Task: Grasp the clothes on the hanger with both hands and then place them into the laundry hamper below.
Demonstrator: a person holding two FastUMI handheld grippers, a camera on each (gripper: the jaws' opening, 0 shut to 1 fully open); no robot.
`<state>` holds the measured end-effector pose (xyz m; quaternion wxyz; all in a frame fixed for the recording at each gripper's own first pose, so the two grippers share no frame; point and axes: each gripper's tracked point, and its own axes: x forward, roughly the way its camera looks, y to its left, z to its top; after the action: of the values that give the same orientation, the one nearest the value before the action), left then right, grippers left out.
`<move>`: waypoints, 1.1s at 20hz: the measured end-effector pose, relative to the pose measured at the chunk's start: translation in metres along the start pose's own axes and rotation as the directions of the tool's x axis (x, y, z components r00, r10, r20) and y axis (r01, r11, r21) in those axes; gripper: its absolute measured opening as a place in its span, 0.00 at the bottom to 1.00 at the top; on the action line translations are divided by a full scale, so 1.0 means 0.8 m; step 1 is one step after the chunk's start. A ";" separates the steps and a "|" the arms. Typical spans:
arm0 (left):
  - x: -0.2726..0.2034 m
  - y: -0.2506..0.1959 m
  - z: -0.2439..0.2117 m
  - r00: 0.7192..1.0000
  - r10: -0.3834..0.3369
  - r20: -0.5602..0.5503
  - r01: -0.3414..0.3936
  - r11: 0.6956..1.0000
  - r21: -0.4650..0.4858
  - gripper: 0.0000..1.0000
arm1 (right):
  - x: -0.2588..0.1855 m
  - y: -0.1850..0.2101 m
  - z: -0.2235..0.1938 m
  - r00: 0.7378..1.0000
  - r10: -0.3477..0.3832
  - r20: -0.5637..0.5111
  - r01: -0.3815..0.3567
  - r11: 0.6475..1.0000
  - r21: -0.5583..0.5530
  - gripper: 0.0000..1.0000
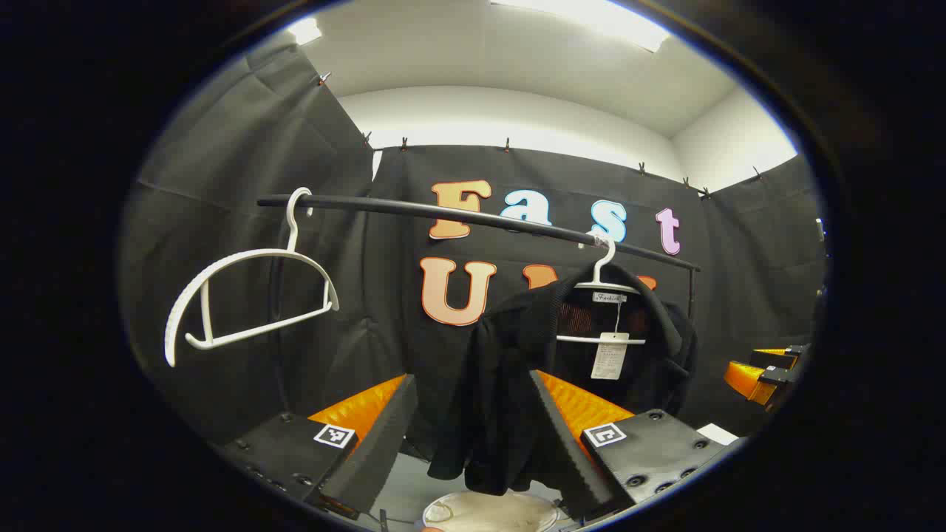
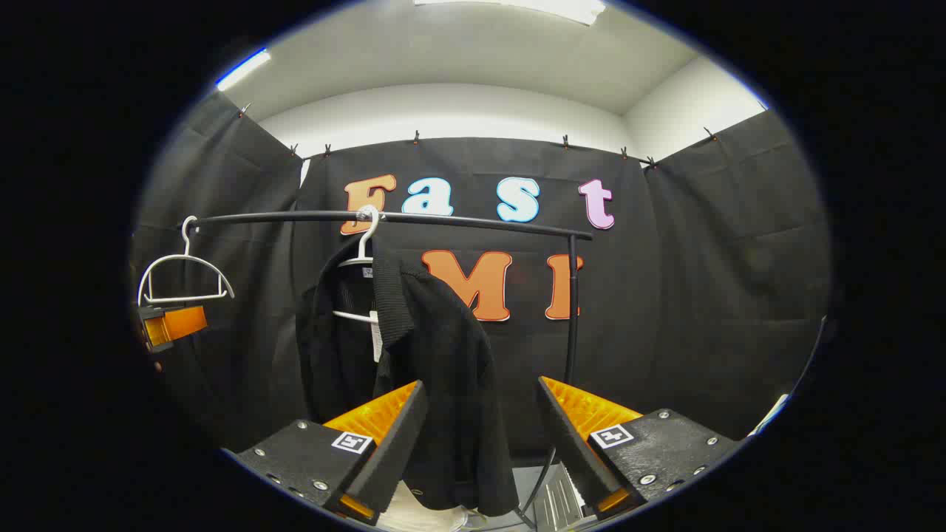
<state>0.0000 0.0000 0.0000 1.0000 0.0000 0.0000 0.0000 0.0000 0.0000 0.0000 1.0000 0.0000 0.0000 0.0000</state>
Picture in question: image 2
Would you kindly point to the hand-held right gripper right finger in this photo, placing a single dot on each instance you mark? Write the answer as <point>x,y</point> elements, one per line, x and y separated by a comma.
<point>569,443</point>

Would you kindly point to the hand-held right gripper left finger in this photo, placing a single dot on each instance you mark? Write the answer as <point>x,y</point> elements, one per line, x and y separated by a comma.
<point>395,443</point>

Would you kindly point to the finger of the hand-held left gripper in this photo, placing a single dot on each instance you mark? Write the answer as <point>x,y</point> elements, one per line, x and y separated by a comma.
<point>185,323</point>

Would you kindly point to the white laundry hamper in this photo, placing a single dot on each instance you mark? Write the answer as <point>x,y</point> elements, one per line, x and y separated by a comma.
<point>414,517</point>

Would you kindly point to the black knit sweater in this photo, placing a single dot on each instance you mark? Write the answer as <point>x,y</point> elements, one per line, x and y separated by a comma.
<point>443,355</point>

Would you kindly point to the white plastic hanger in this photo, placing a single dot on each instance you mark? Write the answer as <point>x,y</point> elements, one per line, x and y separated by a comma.
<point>367,236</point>
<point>186,256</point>

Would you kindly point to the black metal clothes rack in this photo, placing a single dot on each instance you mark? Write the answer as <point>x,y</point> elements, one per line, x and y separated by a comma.
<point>480,222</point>

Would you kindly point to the grey ribbed metal panel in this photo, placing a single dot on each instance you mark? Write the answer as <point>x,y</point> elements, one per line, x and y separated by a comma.
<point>558,502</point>

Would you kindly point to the black backdrop cloth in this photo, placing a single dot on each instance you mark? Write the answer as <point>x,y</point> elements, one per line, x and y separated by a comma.
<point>724,295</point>

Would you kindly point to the row of backdrop clips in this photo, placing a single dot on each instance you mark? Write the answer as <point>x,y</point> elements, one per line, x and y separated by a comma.
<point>416,137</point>

